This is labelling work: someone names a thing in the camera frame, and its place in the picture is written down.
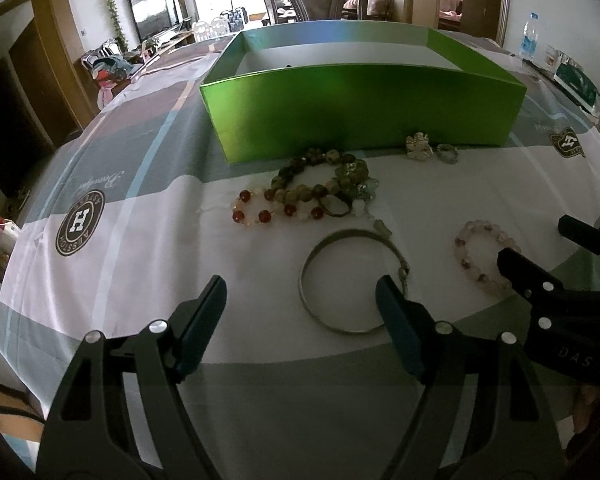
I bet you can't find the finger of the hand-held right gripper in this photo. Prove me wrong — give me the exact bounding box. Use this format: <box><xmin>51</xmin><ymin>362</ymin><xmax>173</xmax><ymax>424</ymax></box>
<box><xmin>497</xmin><ymin>247</ymin><xmax>568</xmax><ymax>311</ymax></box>
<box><xmin>558</xmin><ymin>215</ymin><xmax>600</xmax><ymax>253</ymax></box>

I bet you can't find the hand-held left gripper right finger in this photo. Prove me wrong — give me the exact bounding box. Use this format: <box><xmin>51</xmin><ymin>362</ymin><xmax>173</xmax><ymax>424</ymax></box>
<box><xmin>375</xmin><ymin>275</ymin><xmax>566</xmax><ymax>480</ymax></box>

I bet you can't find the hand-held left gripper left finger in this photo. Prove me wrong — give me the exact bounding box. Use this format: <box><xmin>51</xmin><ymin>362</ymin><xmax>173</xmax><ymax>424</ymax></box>
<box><xmin>35</xmin><ymin>275</ymin><xmax>228</xmax><ymax>480</ymax></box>

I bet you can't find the pink bead bracelet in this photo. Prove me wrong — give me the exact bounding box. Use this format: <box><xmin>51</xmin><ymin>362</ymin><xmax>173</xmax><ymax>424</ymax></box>
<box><xmin>454</xmin><ymin>220</ymin><xmax>523</xmax><ymax>296</ymax></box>

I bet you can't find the silver bangle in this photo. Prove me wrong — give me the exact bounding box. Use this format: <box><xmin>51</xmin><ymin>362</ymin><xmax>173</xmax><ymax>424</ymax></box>
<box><xmin>300</xmin><ymin>229</ymin><xmax>412</xmax><ymax>335</ymax></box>

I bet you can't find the red and white bead bracelet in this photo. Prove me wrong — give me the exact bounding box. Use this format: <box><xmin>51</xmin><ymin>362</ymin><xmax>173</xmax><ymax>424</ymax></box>
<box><xmin>231</xmin><ymin>188</ymin><xmax>326</xmax><ymax>227</ymax></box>

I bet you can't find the dark cord bracelet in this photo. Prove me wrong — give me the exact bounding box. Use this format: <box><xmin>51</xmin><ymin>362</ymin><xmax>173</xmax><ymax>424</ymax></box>
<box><xmin>317</xmin><ymin>192</ymin><xmax>355</xmax><ymax>219</ymax></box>

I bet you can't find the brown bead bracelet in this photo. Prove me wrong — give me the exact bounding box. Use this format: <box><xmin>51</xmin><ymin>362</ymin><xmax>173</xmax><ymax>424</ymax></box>
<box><xmin>266</xmin><ymin>149</ymin><xmax>343</xmax><ymax>206</ymax></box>

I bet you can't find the olive green bead bracelet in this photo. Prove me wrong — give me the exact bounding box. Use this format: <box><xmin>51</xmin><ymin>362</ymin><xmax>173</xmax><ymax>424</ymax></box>
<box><xmin>330</xmin><ymin>152</ymin><xmax>381</xmax><ymax>202</ymax></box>

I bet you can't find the green cardboard box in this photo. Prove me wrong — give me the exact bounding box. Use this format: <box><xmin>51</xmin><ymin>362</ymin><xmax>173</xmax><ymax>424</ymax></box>
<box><xmin>200</xmin><ymin>27</ymin><xmax>527</xmax><ymax>165</ymax></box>

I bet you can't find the dark green carton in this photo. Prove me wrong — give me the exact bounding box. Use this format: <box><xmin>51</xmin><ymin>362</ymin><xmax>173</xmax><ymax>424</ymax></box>
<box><xmin>552</xmin><ymin>57</ymin><xmax>600</xmax><ymax>113</ymax></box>

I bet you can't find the silver flower brooch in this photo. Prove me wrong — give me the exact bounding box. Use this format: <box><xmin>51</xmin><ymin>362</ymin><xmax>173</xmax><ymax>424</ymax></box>
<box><xmin>405</xmin><ymin>132</ymin><xmax>435</xmax><ymax>162</ymax></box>

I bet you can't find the clear water bottle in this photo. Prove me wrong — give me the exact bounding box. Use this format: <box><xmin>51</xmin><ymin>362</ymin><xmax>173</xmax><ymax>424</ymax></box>
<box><xmin>519</xmin><ymin>11</ymin><xmax>540</xmax><ymax>58</ymax></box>

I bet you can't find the red and white plastic container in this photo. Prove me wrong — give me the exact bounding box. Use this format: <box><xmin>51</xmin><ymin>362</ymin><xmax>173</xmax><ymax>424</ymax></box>
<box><xmin>0</xmin><ymin>215</ymin><xmax>21</xmax><ymax>263</ymax></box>

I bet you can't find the pile of colourful clothes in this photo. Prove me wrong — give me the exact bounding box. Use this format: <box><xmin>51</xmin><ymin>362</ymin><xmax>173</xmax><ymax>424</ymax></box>
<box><xmin>82</xmin><ymin>42</ymin><xmax>133</xmax><ymax>91</ymax></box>

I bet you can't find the wooden television cabinet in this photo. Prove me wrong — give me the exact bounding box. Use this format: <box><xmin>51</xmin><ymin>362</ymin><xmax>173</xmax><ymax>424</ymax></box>
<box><xmin>145</xmin><ymin>27</ymin><xmax>201</xmax><ymax>61</ymax></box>

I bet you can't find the flat screen television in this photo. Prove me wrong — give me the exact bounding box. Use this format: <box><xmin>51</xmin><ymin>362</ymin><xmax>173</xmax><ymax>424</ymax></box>
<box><xmin>129</xmin><ymin>0</ymin><xmax>181</xmax><ymax>41</ymax></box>

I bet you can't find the green ivy garland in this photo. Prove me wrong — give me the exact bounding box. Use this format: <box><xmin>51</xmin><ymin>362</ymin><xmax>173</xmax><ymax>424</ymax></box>
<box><xmin>97</xmin><ymin>0</ymin><xmax>129</xmax><ymax>53</ymax></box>

